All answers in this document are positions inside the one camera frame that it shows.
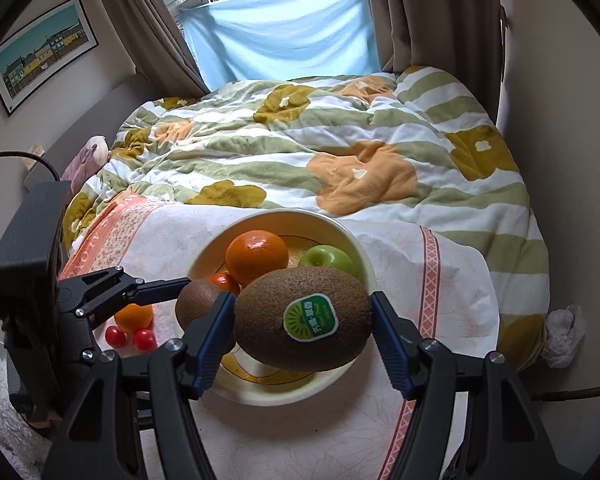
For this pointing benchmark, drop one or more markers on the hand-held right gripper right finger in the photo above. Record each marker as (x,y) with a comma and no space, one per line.
(395,345)

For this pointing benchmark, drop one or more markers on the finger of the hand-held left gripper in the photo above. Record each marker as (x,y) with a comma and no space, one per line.
(130,287)

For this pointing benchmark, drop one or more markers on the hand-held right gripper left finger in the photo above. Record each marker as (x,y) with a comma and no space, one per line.
(210,340)

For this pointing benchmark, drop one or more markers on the brown kiwi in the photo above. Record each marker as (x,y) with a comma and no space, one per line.
(195,305)

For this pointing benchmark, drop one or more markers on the kiwi with green sticker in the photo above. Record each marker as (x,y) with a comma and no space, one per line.
(260,320)

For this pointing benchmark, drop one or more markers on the small tangerine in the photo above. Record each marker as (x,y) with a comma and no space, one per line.
(226,282)

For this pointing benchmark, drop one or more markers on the large orange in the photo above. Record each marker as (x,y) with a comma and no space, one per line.
(257,255)
(135,317)

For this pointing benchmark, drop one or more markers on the green apple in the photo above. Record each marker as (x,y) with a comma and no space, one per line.
(325,259)

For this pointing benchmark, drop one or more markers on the yellow bear print bowl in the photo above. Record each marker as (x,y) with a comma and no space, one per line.
(330,230)

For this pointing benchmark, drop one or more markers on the red cherry tomato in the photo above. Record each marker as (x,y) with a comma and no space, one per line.
(115,336)
(145,340)

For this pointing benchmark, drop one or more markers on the white and pink floral tablecloth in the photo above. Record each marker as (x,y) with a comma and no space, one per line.
(455,310)

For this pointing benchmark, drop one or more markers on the pink plush pillow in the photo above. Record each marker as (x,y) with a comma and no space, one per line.
(87,160)

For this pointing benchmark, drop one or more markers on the grey bed headboard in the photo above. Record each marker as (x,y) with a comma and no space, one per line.
(95,110)

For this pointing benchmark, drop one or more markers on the white plastic bag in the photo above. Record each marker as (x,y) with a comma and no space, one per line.
(562,335)

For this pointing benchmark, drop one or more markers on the green striped floral duvet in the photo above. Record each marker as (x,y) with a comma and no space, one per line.
(305,135)

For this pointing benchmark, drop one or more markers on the brown curtain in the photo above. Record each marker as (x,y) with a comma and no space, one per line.
(150,25)
(430,15)

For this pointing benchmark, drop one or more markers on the light blue cloth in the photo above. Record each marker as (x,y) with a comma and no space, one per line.
(280,30)

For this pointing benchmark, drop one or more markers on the small wall sticker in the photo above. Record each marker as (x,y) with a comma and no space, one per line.
(34,155)

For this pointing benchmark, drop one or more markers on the framed wall poster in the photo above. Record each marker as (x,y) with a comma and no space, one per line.
(40,55)

